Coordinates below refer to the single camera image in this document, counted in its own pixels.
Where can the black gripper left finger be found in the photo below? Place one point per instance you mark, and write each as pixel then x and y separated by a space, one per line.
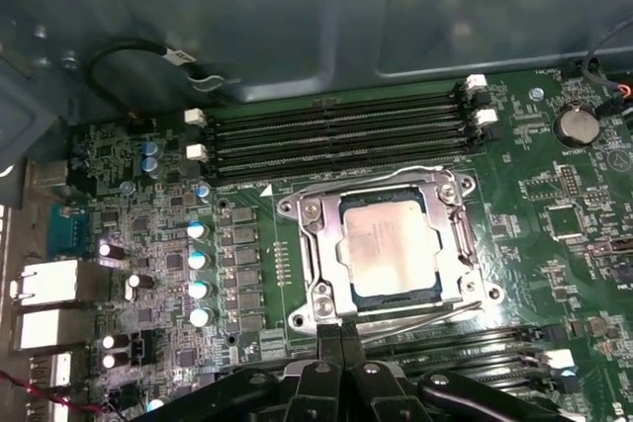
pixel 330 348

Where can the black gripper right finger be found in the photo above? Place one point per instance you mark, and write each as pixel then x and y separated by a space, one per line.
pixel 353 348

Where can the metal socket cover frame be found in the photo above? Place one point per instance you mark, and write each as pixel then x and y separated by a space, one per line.
pixel 331 269

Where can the silver square CPU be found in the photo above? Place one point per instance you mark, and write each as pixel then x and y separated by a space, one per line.
pixel 386 249

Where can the CPU socket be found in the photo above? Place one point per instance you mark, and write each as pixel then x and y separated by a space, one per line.
pixel 306 325

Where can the RAM slot with white clips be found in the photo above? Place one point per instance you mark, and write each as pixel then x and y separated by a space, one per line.
pixel 336 107
pixel 336 143
pixel 484 362

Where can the silver-topped cylindrical capacitor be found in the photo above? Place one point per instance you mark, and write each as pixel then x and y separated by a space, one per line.
pixel 200 260
pixel 198 230
pixel 199 289
pixel 200 317

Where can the green motherboard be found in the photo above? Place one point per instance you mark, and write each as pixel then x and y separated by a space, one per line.
pixel 519 254

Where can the silver rear port block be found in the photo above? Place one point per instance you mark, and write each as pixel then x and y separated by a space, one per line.
pixel 49 328
pixel 59 281
pixel 54 370

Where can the blue rear port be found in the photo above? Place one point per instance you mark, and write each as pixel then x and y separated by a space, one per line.
pixel 69 229

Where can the motherboard mounting screw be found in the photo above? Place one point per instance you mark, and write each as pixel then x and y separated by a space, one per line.
pixel 535 93

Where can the round coin cell battery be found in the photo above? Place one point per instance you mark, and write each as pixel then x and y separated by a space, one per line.
pixel 576 123

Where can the black PC case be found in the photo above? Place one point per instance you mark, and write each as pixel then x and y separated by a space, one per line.
pixel 297 12

